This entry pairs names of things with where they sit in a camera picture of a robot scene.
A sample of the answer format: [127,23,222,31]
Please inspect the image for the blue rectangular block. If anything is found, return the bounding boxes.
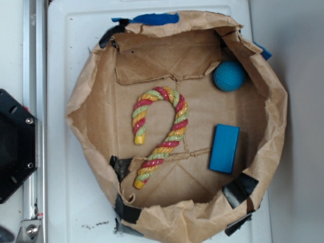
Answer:
[209,124,240,174]

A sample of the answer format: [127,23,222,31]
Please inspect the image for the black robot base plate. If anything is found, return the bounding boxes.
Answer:
[0,89,37,204]

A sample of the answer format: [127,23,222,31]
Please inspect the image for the aluminium extrusion rail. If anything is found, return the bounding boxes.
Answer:
[23,1,49,242]

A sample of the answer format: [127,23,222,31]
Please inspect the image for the multicolour rope candy cane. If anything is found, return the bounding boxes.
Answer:
[132,87,189,189]

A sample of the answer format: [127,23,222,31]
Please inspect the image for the blue textured ball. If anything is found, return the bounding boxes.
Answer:
[213,61,246,92]

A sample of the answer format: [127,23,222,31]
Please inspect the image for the brown paper bag tray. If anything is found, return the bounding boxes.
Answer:
[66,11,288,242]

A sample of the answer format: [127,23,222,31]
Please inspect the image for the metal corner bracket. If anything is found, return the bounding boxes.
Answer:
[15,219,42,243]

